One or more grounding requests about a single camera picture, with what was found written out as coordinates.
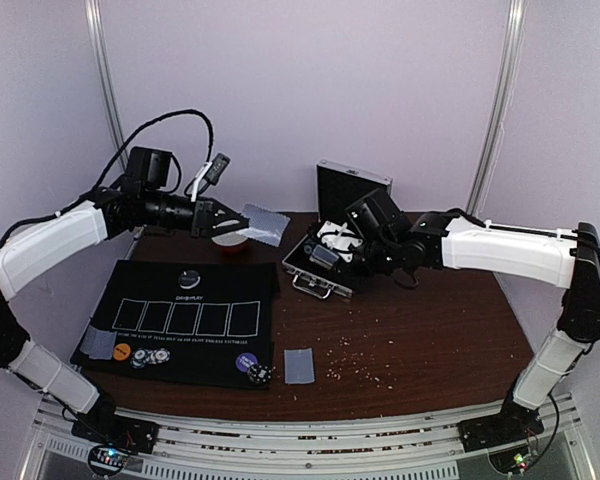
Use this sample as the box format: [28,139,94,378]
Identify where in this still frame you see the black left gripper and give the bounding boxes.
[142,189,248,238]

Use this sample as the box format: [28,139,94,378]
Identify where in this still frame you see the clear acrylic dealer button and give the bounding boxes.
[178,270,201,290]

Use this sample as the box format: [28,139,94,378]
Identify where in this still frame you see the boxed deck of cards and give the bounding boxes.
[309,245,340,269]

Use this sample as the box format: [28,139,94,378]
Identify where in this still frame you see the blue small blind button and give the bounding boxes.
[235,352,258,373]

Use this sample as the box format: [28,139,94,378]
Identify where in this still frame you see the dealt card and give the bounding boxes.
[284,348,315,385]

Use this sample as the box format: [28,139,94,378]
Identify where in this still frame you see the black poker chip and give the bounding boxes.
[247,364,272,385]

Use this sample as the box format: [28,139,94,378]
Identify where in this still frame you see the white blue chips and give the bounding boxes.
[130,348,171,369]

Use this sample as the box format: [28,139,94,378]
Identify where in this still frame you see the orange big blind button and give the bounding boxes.
[113,343,132,362]

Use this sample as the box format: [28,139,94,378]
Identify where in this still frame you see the dealt cards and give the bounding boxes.
[79,326,117,360]

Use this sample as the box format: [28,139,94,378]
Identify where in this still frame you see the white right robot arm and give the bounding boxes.
[346,189,600,442]

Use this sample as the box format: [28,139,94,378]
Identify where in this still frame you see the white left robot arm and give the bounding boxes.
[0,188,249,444]

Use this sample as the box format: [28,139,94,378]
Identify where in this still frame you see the orange bowl white inside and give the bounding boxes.
[212,234,249,255]

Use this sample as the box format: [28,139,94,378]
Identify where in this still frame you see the aluminium poker chip case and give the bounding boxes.
[282,159,393,300]

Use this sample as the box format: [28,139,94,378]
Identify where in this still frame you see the black poker table mat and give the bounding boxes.
[71,260,279,390]

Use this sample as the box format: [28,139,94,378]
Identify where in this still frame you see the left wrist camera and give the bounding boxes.
[185,153,231,201]

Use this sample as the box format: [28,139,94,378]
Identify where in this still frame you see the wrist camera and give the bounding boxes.
[185,153,231,201]
[316,221,363,263]

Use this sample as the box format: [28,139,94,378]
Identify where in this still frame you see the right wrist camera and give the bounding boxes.
[316,221,363,263]

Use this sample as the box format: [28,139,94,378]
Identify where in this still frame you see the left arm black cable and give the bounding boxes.
[0,109,216,251]

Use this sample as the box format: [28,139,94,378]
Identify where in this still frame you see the right aluminium frame post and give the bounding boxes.
[466,0,527,216]

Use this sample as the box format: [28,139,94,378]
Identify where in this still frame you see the aluminium frame post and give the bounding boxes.
[83,0,125,149]
[466,0,527,216]

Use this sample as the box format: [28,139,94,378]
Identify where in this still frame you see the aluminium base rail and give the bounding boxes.
[27,392,584,480]

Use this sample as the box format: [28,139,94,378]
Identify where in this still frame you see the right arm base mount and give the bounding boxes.
[457,412,544,453]

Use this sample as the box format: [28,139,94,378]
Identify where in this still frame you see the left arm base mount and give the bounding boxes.
[71,415,159,454]

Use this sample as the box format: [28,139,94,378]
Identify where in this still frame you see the left aluminium frame post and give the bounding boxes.
[83,0,125,149]

